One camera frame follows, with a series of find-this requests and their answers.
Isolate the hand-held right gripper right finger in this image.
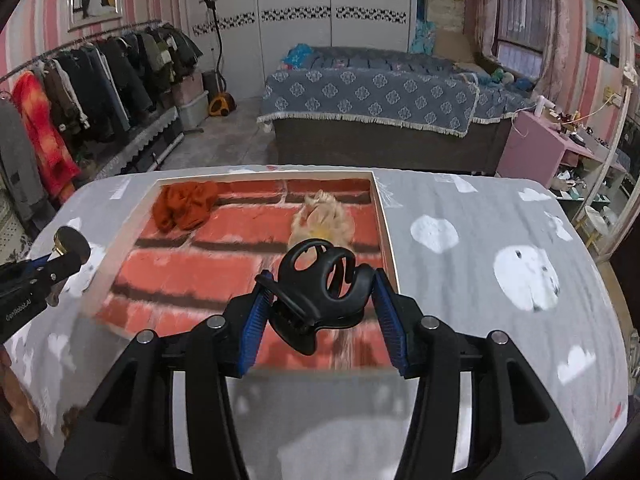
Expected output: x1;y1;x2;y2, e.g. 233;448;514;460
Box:
372;267;586;480

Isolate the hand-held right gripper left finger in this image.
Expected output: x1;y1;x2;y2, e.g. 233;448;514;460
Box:
55;270;276;480

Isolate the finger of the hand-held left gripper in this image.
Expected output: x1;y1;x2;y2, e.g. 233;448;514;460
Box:
32;244;93;308

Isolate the black hair claw clip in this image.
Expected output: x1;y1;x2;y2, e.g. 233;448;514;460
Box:
277;240;376;356

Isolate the white tray with brick lining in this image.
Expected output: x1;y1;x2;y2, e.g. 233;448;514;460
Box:
80;170;401;373

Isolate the grey printed blanket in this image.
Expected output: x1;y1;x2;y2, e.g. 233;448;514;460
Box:
10;165;631;480

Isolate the orange scrunchie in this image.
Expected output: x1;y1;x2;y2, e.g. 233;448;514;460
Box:
151;181;221;233

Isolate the white lace cloth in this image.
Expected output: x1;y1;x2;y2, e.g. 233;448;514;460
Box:
95;107;183;181

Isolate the dark wooden bed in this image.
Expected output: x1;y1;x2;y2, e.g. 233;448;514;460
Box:
270;110;518;172

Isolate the row of hanging clothes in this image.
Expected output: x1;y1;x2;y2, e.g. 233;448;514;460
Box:
0;22;203;226

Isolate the pink lidded storage box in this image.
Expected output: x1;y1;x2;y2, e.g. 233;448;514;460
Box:
172;72;210;128

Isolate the metal clothes rack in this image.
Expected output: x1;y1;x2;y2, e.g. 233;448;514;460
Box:
0;19;171;86

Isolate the garment steamer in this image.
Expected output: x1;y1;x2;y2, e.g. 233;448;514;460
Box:
199;0;238;118

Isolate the pink desk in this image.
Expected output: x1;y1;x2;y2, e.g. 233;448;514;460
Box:
497;110;626;196

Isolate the blue patterned bedspread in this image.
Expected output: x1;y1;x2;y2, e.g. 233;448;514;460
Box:
257;45;536;138

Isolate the white framed mirror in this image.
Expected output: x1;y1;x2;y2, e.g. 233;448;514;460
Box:
575;40;640;261

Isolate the blue plastic bag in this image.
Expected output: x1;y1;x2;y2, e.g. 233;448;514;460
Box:
287;42;316;68

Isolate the blue fabric pile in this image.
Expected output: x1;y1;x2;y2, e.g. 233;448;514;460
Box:
410;0;442;56

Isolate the pink curtain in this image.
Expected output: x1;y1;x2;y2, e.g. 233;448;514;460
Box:
475;0;502;61
542;0;587;106

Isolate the window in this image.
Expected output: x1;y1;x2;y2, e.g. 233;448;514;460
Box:
492;0;546;81

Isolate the beige flower hair tie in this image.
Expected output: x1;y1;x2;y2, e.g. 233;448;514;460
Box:
286;190;356;256

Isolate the unframed wall poster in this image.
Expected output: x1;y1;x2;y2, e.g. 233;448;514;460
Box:
584;0;621;68

